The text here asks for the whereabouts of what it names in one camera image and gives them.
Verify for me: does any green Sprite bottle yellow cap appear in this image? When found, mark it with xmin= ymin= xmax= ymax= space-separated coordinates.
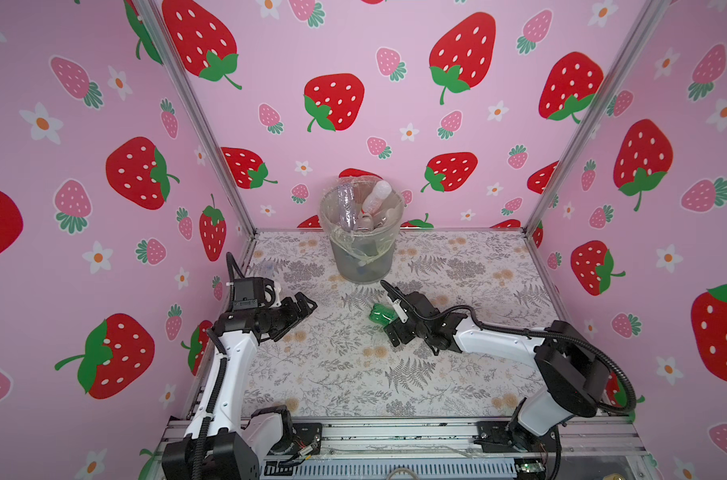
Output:
xmin=369 ymin=303 xmax=399 ymax=328

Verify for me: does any clear bottle yellow label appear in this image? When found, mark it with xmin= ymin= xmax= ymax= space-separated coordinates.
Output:
xmin=355 ymin=213 xmax=379 ymax=232

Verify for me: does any white bottle red cap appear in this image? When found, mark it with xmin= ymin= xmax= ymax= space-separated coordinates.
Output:
xmin=361 ymin=180 xmax=393 ymax=216

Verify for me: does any clear bottle blue cap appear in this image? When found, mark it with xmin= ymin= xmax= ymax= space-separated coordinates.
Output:
xmin=337 ymin=183 xmax=357 ymax=232

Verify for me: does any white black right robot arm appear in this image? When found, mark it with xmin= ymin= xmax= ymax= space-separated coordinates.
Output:
xmin=381 ymin=281 xmax=615 ymax=443

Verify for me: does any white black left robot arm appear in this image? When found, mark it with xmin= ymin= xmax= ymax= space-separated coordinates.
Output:
xmin=161 ymin=292 xmax=317 ymax=479

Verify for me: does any clear green bin liner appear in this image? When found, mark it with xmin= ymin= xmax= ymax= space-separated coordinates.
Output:
xmin=318 ymin=176 xmax=405 ymax=265

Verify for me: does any silver mesh waste bin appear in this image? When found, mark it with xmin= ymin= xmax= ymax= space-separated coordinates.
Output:
xmin=318 ymin=178 xmax=405 ymax=286

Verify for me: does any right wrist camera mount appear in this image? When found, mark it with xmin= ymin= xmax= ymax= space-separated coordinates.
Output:
xmin=381 ymin=280 xmax=409 ymax=324

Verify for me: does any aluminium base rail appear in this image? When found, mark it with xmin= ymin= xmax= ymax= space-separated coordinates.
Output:
xmin=257 ymin=416 xmax=660 ymax=479

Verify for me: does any aluminium frame post left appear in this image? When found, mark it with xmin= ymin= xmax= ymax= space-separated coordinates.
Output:
xmin=135 ymin=1 xmax=256 ymax=237

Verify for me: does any aluminium frame post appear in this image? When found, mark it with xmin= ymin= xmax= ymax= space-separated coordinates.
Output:
xmin=135 ymin=1 xmax=256 ymax=237
xmin=523 ymin=0 xmax=669 ymax=240

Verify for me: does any aluminium frame post right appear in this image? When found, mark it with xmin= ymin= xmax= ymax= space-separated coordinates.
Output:
xmin=523 ymin=0 xmax=669 ymax=240

